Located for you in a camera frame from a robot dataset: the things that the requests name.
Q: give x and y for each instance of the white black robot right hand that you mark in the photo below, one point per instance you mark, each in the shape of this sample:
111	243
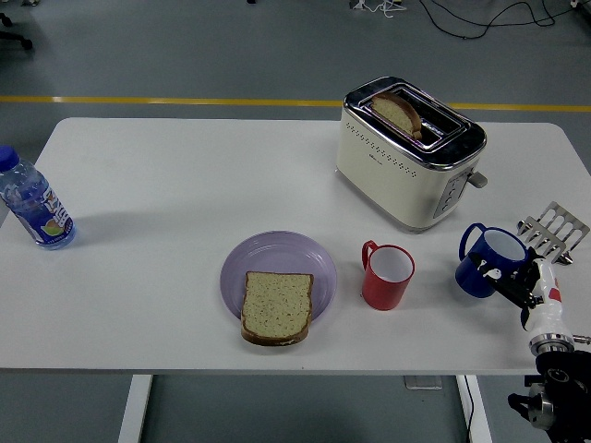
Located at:
545	304

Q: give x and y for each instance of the blue enamel cup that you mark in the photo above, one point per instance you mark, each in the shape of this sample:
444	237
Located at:
473	281

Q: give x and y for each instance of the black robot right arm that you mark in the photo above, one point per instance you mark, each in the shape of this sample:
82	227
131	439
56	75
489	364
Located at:
565	383

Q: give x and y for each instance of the red enamel cup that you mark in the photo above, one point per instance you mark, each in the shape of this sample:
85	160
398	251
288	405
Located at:
381	293

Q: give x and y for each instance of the rounded upright bread slice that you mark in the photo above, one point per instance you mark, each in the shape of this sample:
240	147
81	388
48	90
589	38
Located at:
394	113

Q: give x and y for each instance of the flat square bread slice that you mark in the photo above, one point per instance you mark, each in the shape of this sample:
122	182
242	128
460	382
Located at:
277	307

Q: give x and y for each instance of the silver metal toast rack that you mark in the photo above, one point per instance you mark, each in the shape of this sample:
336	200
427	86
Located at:
549	233

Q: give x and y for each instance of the white table leg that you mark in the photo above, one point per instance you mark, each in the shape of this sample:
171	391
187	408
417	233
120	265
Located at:
482	410
136	410

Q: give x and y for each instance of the cream chrome toaster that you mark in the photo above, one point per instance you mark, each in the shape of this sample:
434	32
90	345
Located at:
392	189

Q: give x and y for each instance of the purple plate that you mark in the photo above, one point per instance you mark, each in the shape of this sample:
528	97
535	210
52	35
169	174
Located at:
277	251

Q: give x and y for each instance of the yellow floor tape line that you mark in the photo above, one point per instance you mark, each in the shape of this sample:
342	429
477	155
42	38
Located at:
138	99

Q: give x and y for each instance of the blue capped drink bottle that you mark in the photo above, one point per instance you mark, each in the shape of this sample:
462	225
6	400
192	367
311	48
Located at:
39	207

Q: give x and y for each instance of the black office chair base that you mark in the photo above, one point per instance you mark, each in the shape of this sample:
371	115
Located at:
20	40

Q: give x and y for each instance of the grey under-table bracket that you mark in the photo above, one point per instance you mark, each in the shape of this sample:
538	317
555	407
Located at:
422	383

